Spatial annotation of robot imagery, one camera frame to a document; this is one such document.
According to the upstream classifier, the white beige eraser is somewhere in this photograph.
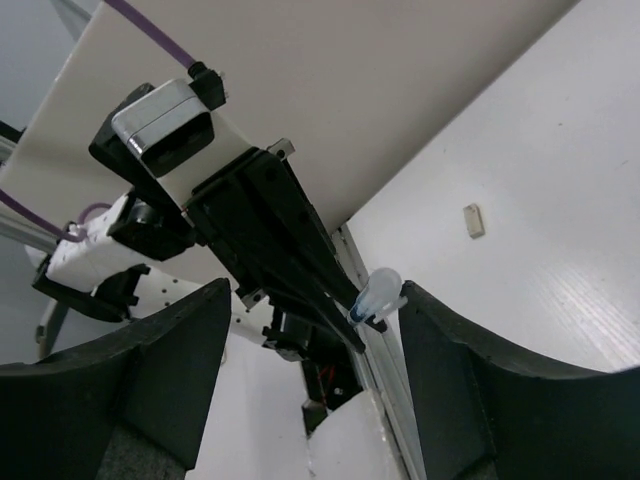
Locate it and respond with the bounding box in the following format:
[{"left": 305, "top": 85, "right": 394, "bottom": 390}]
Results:
[{"left": 463, "top": 203, "right": 486, "bottom": 239}]

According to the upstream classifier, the blue clear pen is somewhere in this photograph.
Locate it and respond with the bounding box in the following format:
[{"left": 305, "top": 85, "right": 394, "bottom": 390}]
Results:
[{"left": 348, "top": 268, "right": 408, "bottom": 333}]

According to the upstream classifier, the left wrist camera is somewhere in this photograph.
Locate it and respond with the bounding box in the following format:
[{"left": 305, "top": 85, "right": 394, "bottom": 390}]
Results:
[{"left": 107, "top": 79, "right": 254, "bottom": 212}]

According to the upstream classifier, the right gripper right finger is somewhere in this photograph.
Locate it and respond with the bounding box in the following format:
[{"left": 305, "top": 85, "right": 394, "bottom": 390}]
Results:
[{"left": 399, "top": 281, "right": 639, "bottom": 479}]

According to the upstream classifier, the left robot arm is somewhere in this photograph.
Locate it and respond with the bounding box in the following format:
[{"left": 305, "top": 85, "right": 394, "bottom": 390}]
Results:
[{"left": 34, "top": 80, "right": 365, "bottom": 359}]

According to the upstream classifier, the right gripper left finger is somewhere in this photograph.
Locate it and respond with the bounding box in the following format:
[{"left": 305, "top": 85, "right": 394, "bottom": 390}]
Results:
[{"left": 1, "top": 279, "right": 231, "bottom": 479}]

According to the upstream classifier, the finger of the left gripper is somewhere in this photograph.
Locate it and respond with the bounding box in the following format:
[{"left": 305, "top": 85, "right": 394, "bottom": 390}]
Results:
[
  {"left": 236, "top": 241, "right": 365, "bottom": 354},
  {"left": 249, "top": 149, "right": 358, "bottom": 333}
]

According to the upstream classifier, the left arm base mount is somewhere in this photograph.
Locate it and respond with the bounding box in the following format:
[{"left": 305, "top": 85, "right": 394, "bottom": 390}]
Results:
[{"left": 301, "top": 350, "right": 363, "bottom": 437}]

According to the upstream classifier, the aluminium rail frame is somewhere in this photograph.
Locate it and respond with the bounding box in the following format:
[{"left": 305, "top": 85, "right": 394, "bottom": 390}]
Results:
[{"left": 0, "top": 0, "right": 426, "bottom": 480}]

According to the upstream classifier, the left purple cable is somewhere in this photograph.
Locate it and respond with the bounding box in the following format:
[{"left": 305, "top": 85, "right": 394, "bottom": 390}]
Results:
[{"left": 0, "top": 0, "right": 229, "bottom": 244}]

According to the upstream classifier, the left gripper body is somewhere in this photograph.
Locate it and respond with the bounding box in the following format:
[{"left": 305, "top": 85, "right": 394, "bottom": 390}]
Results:
[{"left": 89, "top": 82, "right": 301, "bottom": 306}]

